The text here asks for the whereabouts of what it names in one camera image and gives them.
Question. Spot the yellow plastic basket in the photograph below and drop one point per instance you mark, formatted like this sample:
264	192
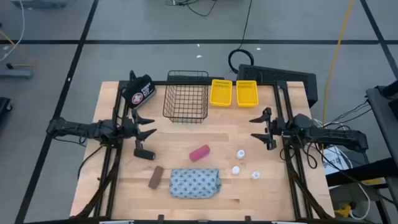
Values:
221	93
247	94

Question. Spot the pink bandage roll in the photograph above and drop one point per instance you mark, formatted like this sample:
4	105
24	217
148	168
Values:
199	152

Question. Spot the grey floor base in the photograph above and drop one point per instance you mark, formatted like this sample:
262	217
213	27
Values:
15	73

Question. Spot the black bandage roll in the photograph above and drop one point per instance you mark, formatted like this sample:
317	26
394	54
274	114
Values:
145	154

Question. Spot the white printed bag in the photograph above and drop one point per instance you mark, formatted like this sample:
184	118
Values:
337	160

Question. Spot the striped patterned fabric pouch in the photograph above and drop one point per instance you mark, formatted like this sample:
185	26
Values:
194	183

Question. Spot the black side table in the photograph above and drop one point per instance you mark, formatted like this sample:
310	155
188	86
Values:
381	115

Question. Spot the black perforated case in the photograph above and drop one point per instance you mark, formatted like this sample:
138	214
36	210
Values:
276	76

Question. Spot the black first aid bag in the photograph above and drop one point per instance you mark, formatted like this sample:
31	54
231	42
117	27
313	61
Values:
140	91

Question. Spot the silver frame bracket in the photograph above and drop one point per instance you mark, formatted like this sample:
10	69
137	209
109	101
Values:
116	222
289	222

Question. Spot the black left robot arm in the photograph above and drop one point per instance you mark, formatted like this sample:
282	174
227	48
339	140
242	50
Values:
77	129

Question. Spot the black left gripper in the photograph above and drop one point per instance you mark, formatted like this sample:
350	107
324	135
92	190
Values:
127	130

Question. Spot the black aluminium table frame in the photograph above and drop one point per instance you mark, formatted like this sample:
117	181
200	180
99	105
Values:
290	174

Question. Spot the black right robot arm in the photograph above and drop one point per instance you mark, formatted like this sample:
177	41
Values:
335	135

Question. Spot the black table clamp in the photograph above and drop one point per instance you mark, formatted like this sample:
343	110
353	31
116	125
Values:
160	217
247	218

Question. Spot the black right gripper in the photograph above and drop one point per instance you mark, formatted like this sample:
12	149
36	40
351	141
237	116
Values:
280	129

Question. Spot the brown bandage roll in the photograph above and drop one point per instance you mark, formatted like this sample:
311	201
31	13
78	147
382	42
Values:
156	177

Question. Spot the yellow power plug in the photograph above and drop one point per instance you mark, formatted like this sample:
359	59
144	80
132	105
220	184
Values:
343	211

